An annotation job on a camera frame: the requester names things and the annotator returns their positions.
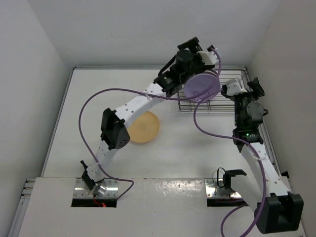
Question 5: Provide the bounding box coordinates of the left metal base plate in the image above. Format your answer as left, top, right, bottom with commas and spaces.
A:
73, 178, 118, 199

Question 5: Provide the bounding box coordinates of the wire dish rack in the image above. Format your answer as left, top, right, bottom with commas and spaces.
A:
178, 67, 250, 114

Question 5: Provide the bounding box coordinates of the orange plate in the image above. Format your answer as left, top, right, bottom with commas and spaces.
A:
128, 111, 160, 144

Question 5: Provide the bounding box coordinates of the purple plate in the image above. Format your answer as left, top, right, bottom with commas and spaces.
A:
206, 69, 218, 76
183, 73, 221, 103

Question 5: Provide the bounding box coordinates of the black cable at right base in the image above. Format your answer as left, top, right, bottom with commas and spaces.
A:
216, 167, 229, 190

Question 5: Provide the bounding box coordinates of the metal base plate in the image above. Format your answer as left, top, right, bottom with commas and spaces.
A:
204, 178, 242, 199
73, 178, 118, 199

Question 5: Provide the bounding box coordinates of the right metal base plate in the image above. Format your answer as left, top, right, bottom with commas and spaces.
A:
204, 178, 242, 199

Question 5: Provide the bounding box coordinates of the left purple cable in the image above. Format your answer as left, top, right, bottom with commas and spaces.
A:
78, 48, 222, 202

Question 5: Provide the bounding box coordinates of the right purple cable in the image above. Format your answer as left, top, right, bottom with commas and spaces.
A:
193, 97, 269, 237

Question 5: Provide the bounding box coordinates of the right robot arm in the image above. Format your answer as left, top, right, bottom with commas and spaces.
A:
221, 78, 304, 234

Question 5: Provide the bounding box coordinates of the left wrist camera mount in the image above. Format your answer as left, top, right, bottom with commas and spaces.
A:
197, 45, 219, 65

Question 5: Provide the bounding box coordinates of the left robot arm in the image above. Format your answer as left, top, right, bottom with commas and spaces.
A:
81, 37, 220, 197

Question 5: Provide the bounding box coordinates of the purple cable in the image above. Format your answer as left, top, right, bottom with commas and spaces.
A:
78, 48, 222, 202
193, 97, 269, 237

